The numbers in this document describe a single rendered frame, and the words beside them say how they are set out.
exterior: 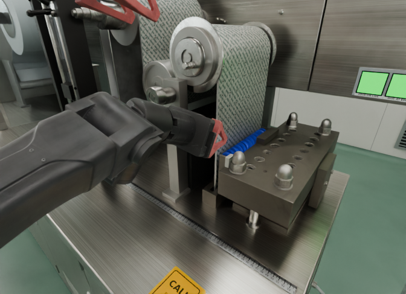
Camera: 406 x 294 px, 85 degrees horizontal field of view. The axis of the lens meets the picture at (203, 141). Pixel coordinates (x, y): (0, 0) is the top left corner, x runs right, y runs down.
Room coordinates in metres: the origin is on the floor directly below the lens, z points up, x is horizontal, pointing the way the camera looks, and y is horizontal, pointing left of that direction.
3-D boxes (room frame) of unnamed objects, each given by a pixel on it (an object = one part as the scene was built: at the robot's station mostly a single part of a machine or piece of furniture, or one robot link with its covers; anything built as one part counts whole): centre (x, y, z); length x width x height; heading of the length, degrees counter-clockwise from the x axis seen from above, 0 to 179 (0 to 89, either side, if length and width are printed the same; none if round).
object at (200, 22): (0.50, 0.02, 1.25); 0.15 x 0.01 x 0.15; 51
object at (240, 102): (0.55, -0.10, 1.11); 0.23 x 0.01 x 0.18; 141
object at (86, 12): (0.59, 0.27, 1.33); 0.06 x 0.03 x 0.03; 141
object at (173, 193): (0.48, 0.07, 1.05); 0.06 x 0.05 x 0.31; 141
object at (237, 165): (0.41, -0.07, 1.05); 0.04 x 0.04 x 0.04
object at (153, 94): (0.45, 0.10, 1.18); 0.04 x 0.02 x 0.04; 51
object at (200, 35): (0.59, -0.06, 1.25); 0.26 x 0.12 x 0.12; 141
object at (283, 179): (0.35, -0.16, 1.05); 0.04 x 0.04 x 0.04
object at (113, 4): (0.63, 0.23, 1.33); 0.06 x 0.06 x 0.06; 51
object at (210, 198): (0.55, -0.10, 0.92); 0.28 x 0.04 x 0.04; 141
